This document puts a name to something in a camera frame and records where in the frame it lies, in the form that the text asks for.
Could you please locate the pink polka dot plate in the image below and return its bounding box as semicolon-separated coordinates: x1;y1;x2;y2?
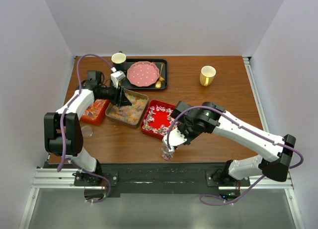
126;61;159;87

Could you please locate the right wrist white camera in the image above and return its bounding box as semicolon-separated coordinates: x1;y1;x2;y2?
162;128;187;150

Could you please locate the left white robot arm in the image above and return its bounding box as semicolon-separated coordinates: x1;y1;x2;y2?
44;68;132;185

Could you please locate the gold spoon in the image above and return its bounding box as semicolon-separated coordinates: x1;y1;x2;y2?
155;64;163;89

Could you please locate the silver tin of gummies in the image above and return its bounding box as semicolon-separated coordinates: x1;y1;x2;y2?
105;90;149;128

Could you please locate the gold fork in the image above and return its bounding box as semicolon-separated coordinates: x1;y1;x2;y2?
159;63;165;84

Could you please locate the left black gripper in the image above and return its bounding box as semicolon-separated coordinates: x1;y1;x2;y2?
98;81;132;107

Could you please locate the yellow mug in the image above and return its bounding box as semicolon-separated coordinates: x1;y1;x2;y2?
200;66;216;86

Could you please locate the clear glass jar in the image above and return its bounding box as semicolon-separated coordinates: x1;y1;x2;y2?
161;143;176;160

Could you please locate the dark green cup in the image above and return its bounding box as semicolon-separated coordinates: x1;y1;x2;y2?
111;51;127;72

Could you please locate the red box of lollipops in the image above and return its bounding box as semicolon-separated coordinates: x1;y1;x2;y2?
141;100;175;140

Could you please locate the clear jar lid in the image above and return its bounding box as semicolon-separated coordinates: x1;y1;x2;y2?
81;125;93;138

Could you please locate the orange candy box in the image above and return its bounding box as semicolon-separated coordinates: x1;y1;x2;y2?
80;99;110;125

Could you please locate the black serving tray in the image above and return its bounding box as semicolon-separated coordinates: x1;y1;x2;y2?
122;58;168;90

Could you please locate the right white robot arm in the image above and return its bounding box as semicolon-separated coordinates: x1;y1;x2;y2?
162;101;296;186

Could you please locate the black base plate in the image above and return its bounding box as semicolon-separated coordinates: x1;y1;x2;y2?
74;161;251;199

